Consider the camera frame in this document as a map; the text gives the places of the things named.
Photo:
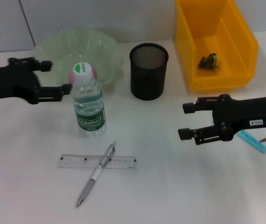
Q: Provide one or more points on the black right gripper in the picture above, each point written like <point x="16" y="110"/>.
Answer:
<point x="244" y="112"/>

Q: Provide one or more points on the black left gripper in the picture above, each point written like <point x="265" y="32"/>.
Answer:
<point x="9" y="84"/>

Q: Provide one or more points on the pink peach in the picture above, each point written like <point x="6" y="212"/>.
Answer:
<point x="95" y="73"/>

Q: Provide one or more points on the clear green-label water bottle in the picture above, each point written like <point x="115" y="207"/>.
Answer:
<point x="88" y="112"/>

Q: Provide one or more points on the green plastic wrapper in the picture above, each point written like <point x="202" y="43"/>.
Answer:
<point x="208" y="61"/>

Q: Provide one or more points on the pale green glass fruit bowl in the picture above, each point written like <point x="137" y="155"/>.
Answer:
<point x="100" y="51"/>

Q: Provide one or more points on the black mesh pen holder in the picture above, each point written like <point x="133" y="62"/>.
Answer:
<point x="148" y="77"/>

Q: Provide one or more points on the blue sheathed scissors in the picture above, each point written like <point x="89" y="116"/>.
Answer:
<point x="254" y="141"/>

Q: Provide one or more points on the clear plastic ruler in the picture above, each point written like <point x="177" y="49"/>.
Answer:
<point x="77" y="161"/>

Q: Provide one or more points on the grey white ballpoint pen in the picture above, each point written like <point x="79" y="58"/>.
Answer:
<point x="86" y="191"/>

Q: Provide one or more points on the yellow plastic bin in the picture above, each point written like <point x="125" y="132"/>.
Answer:
<point x="235" y="35"/>

